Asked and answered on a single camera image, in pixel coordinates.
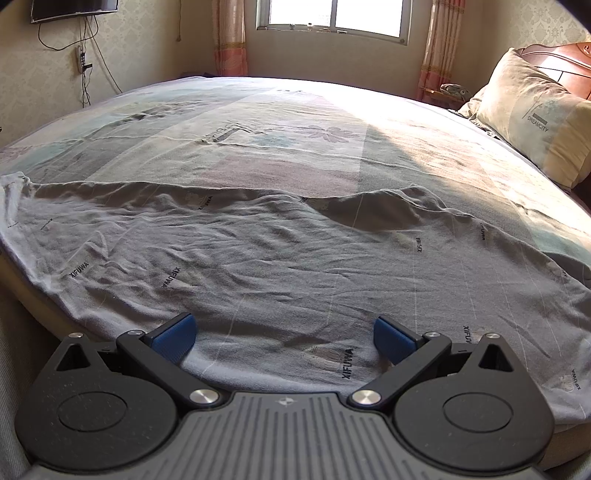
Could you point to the large printed pillow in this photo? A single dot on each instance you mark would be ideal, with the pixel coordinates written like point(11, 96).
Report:
point(535, 110)

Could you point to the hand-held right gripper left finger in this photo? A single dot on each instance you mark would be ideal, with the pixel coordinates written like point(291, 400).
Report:
point(178, 334)

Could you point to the black wall television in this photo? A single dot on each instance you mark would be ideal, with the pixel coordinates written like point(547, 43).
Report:
point(74, 9)

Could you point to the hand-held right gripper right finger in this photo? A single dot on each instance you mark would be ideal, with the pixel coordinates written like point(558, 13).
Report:
point(392, 339)

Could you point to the folded grey cloth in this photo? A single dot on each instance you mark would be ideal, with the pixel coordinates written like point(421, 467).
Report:
point(455, 89)

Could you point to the window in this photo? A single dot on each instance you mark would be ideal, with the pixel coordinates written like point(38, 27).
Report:
point(332, 16)

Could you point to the grey pants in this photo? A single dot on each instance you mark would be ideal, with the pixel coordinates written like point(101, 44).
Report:
point(277, 258)

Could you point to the white power strip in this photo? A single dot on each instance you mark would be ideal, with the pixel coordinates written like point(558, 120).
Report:
point(81, 60)

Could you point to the wooden bedside shelf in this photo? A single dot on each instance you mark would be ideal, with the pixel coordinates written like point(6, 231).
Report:
point(436, 94)

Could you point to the wooden headboard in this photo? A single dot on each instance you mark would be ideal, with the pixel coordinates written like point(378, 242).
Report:
point(561, 64)

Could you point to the patchwork bed sheet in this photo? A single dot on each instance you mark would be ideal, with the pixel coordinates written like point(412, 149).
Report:
point(277, 129)

